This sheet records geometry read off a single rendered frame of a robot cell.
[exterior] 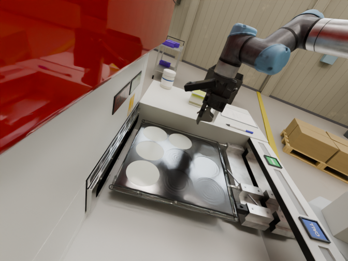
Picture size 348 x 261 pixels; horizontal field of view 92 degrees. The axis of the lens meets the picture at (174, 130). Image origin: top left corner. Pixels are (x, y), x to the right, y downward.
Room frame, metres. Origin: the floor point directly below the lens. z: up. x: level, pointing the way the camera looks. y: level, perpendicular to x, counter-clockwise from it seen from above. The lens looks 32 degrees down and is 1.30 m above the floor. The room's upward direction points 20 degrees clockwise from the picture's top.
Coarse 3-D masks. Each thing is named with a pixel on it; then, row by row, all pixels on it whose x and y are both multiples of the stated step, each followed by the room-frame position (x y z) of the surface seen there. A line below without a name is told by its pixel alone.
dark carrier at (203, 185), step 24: (168, 144) 0.53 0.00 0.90; (192, 144) 0.59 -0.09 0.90; (216, 144) 0.65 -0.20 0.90; (168, 168) 0.41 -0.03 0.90; (192, 168) 0.45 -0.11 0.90; (216, 168) 0.49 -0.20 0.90; (144, 192) 0.29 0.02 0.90; (168, 192) 0.32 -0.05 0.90; (192, 192) 0.35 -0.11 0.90; (216, 192) 0.38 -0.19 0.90
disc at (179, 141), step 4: (172, 136) 0.59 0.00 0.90; (176, 136) 0.60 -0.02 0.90; (180, 136) 0.62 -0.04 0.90; (184, 136) 0.63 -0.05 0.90; (172, 140) 0.57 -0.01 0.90; (176, 140) 0.57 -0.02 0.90; (180, 140) 0.59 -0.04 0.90; (184, 140) 0.60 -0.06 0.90; (188, 140) 0.61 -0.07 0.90; (172, 144) 0.54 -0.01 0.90; (176, 144) 0.55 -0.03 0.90; (180, 144) 0.56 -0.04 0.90; (184, 144) 0.57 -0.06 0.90; (188, 144) 0.58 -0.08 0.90; (180, 148) 0.53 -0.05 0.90; (184, 148) 0.54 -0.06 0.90; (188, 148) 0.55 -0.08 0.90
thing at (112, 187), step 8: (112, 184) 0.28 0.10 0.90; (128, 192) 0.28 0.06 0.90; (136, 192) 0.28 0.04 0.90; (160, 200) 0.28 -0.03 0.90; (168, 200) 0.29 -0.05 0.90; (184, 208) 0.29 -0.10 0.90; (192, 208) 0.30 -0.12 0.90; (200, 208) 0.30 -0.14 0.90; (216, 216) 0.30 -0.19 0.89; (224, 216) 0.31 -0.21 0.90; (232, 216) 0.31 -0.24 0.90
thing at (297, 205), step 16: (256, 144) 0.67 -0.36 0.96; (272, 176) 0.48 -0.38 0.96; (288, 176) 0.52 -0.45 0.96; (288, 192) 0.43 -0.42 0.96; (288, 208) 0.36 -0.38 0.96; (304, 208) 0.38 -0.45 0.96; (320, 224) 0.34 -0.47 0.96; (304, 240) 0.28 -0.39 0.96; (320, 256) 0.25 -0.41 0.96; (336, 256) 0.26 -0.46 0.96
